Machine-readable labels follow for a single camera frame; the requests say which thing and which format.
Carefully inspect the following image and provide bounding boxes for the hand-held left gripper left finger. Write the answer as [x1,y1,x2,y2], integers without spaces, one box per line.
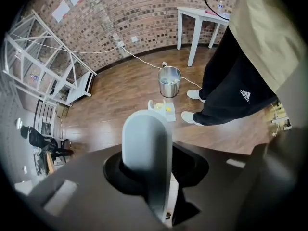
[14,145,169,231]

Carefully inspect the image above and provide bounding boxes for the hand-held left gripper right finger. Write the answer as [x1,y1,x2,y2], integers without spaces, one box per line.
[172,127,308,231]

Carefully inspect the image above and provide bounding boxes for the metal trash bin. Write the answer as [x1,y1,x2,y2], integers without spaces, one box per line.
[157,66,182,99]

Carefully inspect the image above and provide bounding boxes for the black chair with dark coat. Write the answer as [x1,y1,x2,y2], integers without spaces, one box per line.
[20,126,74,164]

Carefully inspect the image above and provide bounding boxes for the person's left white shoe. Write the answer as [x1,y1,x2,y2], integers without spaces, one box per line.
[180,111,205,126]

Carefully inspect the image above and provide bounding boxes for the person's white shoe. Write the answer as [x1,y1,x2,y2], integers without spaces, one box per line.
[187,89,206,103]
[180,111,205,126]

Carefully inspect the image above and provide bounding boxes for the white power strip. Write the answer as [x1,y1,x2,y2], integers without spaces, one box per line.
[271,100,293,131]

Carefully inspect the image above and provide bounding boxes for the brown cardboard box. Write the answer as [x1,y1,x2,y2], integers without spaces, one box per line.
[55,102,71,119]

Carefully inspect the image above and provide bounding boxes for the person's right white shoe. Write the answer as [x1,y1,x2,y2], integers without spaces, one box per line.
[187,89,206,103]

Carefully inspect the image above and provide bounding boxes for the person's black trousers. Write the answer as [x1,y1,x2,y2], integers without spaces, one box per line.
[192,25,278,127]

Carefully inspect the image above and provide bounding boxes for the white and yellow box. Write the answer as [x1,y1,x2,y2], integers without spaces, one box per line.
[155,102,173,113]

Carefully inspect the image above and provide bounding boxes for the mixed rubbish pile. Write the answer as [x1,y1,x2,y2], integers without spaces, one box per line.
[162,78,180,86]

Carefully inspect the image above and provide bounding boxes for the white metal shelf rack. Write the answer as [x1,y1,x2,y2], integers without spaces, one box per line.
[3,9,97,106]

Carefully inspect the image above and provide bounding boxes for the person's beige shirt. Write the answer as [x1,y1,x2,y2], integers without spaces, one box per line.
[228,0,308,130]

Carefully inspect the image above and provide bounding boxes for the white rectangular table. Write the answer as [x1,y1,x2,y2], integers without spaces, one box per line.
[176,6,231,67]

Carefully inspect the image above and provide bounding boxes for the white power cable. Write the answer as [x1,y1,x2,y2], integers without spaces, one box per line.
[11,32,203,91]

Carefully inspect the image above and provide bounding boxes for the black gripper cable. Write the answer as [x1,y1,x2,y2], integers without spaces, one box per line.
[196,0,230,22]

